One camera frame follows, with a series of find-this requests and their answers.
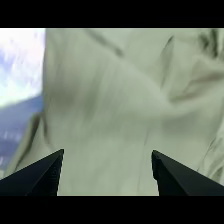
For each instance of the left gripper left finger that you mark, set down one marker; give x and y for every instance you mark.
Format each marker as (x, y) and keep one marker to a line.
(40, 178)

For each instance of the pale green garment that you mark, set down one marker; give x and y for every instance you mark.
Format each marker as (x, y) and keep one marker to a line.
(116, 106)

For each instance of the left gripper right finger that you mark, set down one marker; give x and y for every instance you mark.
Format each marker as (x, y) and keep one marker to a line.
(176, 180)

